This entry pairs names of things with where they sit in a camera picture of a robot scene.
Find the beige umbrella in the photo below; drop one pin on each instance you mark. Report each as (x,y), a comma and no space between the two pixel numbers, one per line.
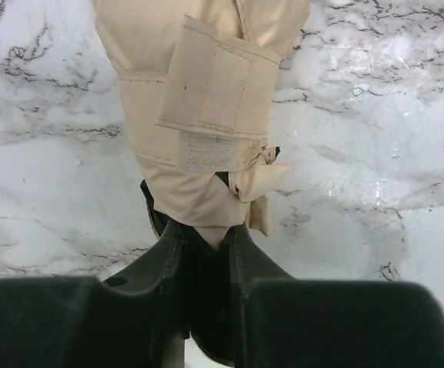
(197,79)

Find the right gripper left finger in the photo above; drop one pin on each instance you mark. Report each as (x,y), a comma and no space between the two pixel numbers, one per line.
(132,319)

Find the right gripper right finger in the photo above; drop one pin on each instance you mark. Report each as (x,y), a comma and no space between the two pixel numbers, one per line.
(280,321)

